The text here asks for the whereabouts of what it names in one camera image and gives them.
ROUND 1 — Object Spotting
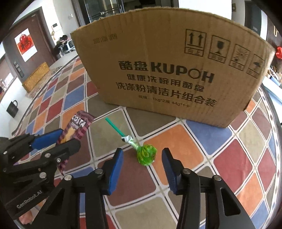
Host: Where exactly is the maroon Costa biscuit packet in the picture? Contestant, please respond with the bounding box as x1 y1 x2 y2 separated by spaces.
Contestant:
56 110 95 176

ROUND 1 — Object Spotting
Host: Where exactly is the green lollipop with stick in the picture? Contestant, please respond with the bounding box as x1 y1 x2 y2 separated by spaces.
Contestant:
105 117 157 166

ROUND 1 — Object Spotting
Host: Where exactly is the person's left hand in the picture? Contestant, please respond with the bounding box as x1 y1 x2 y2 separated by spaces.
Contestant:
19 210 36 225

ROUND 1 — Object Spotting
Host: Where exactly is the black mug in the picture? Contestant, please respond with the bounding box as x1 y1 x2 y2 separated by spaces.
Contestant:
6 100 19 118

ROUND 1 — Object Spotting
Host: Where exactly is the colourful diamond pattern tablecloth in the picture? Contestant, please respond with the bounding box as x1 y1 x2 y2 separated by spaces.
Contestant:
11 58 281 228

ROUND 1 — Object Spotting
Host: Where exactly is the yellow woven tissue box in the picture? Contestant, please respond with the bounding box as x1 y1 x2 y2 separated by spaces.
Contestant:
22 62 50 93

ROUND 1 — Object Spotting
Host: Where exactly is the red paper door poster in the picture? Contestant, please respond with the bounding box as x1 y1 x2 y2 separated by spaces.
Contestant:
14 28 37 62

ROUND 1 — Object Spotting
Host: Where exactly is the brown cardboard box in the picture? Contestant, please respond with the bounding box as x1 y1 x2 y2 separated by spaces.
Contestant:
71 7 275 127

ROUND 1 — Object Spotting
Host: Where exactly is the red balloon bow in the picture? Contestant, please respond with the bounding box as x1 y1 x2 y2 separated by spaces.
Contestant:
275 46 282 60

